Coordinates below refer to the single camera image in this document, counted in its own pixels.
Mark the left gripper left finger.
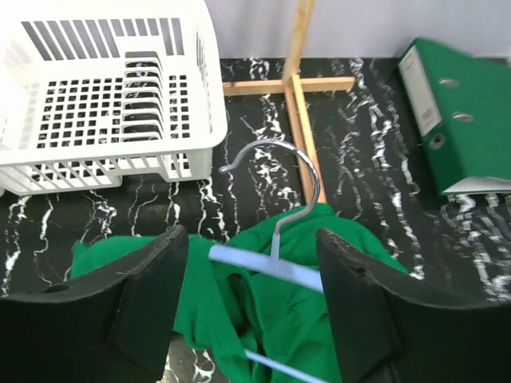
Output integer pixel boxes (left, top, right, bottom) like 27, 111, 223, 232
1, 226, 188, 382

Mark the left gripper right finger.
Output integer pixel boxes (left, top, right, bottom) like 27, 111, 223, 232
316, 229, 510, 382

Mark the light blue plastic hanger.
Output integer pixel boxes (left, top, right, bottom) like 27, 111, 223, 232
208, 139, 336, 383

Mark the green t shirt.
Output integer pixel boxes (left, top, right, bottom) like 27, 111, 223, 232
71, 203, 408, 382

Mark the wooden hanger stand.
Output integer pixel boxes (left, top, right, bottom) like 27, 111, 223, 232
222, 0, 356, 204

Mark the black marble pattern mat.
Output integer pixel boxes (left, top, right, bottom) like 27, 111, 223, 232
1, 57, 510, 302

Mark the white plastic basket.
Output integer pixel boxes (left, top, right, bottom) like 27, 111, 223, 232
1, 1, 228, 196

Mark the green ring binder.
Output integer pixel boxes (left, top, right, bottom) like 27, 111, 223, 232
398, 38, 510, 195

